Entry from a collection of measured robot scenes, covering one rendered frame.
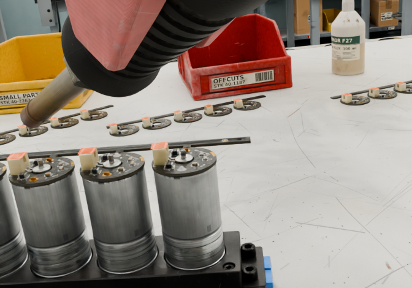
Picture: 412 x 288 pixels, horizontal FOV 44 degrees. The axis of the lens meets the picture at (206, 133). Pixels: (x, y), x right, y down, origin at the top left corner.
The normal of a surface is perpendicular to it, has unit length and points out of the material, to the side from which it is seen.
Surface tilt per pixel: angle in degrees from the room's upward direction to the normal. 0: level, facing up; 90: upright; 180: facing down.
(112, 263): 90
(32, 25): 90
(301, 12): 90
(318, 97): 0
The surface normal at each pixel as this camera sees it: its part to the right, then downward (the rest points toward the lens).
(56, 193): 0.57, 0.23
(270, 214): -0.09, -0.94
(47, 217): 0.26, 0.31
